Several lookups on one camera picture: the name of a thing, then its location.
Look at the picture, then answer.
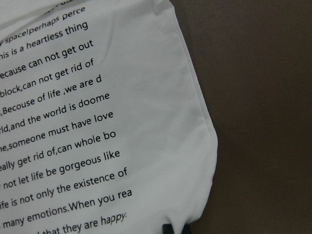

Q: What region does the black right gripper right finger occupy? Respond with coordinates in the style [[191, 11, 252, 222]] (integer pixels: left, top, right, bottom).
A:
[[181, 224, 192, 234]]

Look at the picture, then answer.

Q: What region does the white printed t-shirt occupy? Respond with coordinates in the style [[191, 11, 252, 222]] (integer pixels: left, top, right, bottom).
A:
[[0, 0, 217, 234]]

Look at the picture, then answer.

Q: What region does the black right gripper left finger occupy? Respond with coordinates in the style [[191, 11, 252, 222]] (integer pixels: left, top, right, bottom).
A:
[[162, 224, 173, 234]]

